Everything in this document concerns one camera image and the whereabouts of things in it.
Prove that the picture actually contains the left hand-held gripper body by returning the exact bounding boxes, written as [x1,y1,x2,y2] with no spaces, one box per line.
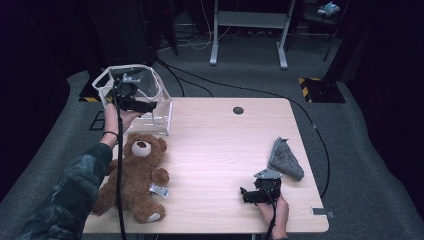
[113,73,142,112]

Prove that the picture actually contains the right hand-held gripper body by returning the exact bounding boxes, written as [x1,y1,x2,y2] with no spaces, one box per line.
[253,168,283,205]

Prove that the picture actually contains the grey knitted cloth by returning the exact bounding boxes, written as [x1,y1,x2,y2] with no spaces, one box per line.
[267,136,305,182]

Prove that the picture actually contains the brown teddy bear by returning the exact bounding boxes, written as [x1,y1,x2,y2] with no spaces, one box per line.
[91,132,170,224]

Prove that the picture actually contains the person's right hand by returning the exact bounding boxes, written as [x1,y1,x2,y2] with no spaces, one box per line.
[256,194,290,240]

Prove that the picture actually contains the person's left hand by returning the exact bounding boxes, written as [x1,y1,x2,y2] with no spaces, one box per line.
[103,101,144,135]

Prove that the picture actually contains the black stand base hazard stripes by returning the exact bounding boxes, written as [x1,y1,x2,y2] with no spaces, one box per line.
[78,77,129,103]
[298,77,347,104]

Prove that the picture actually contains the black cabinet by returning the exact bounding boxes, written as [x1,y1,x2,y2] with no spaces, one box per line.
[83,0,158,68]

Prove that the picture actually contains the dark side table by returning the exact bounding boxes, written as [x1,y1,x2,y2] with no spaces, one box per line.
[301,0,349,63]

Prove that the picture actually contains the blue and white small item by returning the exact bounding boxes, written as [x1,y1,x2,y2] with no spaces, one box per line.
[316,1,341,18]

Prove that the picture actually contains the right hand-held gripper black cable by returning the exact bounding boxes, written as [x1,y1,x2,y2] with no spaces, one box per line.
[263,186,280,240]

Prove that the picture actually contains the hand-held gripper black cable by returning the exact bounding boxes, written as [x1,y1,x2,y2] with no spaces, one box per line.
[112,83,129,240]
[263,186,280,240]

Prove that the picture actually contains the short black floor cable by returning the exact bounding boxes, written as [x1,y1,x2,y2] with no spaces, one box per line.
[176,77,215,98]
[155,59,186,98]

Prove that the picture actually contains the grey metal table bracket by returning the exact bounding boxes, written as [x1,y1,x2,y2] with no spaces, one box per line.
[311,207,335,219]

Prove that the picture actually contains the long black floor cable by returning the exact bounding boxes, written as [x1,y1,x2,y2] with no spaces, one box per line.
[154,57,332,198]

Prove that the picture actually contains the left hand-held gripper black cable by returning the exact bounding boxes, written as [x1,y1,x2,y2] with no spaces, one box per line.
[112,83,129,240]

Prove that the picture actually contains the white floor cable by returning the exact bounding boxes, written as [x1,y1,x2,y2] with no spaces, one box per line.
[184,0,232,52]

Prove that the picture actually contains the white metal desk frame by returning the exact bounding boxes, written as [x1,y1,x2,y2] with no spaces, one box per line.
[209,0,297,70]

